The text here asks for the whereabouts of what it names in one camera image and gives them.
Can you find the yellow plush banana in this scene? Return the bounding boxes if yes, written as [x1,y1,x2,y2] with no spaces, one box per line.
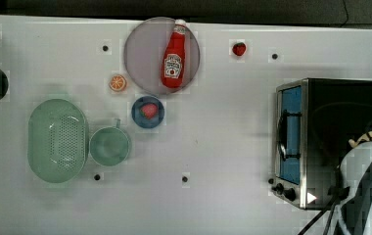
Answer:
[349,131,372,148]

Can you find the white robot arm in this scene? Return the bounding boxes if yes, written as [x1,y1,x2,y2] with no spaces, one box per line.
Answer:
[332,142,372,235]

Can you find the silver toaster oven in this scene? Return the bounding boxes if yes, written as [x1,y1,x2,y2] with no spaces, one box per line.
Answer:
[272,78,372,210]

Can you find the red plush strawberry in bowl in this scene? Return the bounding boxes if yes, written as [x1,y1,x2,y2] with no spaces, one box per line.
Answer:
[140,103,159,119]

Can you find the blue small bowl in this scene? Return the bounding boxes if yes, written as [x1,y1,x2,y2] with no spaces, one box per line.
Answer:
[131,96,165,129]

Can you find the red plush ketchup bottle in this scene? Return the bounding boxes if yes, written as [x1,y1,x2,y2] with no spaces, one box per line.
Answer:
[161,20,186,88]

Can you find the plush orange slice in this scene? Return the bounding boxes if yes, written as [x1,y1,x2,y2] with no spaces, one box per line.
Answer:
[109,74,127,92]

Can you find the grey round plate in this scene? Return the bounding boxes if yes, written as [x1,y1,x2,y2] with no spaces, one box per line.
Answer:
[123,17,200,95]

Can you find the green mug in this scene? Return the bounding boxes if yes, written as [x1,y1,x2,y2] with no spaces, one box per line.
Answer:
[89,118,131,166]

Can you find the red plush strawberry on table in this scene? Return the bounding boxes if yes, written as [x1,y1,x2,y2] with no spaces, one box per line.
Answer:
[232,42,247,57]

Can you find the green perforated colander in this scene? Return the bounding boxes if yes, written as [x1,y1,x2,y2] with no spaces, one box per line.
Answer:
[27,99,88,183]

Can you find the black cable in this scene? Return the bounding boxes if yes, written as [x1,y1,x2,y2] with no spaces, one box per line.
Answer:
[296,101,372,235]

